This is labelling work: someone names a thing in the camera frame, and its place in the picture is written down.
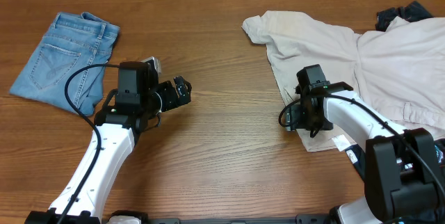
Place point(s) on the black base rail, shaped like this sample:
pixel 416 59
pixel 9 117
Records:
pixel 124 217

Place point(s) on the folded blue denim jeans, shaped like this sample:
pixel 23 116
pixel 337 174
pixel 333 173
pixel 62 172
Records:
pixel 71 43

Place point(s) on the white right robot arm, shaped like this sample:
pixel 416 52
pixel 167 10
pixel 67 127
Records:
pixel 402 169

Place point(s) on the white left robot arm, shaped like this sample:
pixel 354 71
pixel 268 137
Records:
pixel 116 129

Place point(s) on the beige cotton shorts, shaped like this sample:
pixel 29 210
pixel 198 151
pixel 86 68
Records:
pixel 399 72

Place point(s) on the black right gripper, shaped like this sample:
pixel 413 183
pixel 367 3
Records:
pixel 292 118

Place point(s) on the black printed cycling jersey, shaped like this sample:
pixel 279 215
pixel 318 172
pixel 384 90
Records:
pixel 413 12

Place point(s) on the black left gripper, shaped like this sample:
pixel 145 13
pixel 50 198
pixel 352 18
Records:
pixel 172 101

